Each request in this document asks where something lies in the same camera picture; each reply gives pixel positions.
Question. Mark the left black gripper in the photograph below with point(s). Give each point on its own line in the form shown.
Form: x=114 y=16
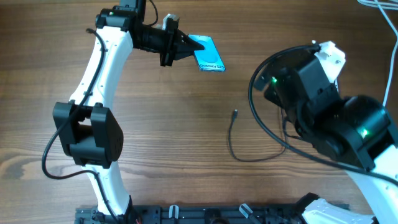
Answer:
x=174 y=45

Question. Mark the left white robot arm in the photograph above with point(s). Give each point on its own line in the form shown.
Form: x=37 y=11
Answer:
x=85 y=125

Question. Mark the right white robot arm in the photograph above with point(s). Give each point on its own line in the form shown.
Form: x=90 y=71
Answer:
x=356 y=134

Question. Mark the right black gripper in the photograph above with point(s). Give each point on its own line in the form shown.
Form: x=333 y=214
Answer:
x=270 y=93

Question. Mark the blue screen smartphone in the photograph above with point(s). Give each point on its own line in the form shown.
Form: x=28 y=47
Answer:
x=209 y=59

